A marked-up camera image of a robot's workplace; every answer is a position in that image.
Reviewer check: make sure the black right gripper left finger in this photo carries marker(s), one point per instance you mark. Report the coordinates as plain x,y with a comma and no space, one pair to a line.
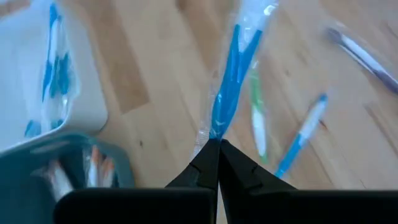
186,202

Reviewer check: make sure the purple wrapped toothbrush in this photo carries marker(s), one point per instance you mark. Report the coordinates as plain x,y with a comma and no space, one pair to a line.
363,57

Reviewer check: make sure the white plastic bin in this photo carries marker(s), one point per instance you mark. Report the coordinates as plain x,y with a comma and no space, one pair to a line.
90,93

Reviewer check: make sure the blue toothbrush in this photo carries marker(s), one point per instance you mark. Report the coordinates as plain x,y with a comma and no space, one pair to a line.
230,93
32,128
303,130
63,74
53,40

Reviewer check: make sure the teal plastic bin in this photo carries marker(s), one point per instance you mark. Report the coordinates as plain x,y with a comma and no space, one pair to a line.
18,186

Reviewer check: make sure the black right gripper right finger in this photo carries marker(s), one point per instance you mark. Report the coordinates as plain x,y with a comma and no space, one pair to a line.
264,202

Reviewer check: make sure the green toothbrush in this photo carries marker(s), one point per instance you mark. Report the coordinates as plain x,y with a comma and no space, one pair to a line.
258,124

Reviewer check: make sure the red toothbrush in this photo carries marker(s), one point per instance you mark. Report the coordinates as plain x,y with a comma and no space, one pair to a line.
92,168
108,172
60,180

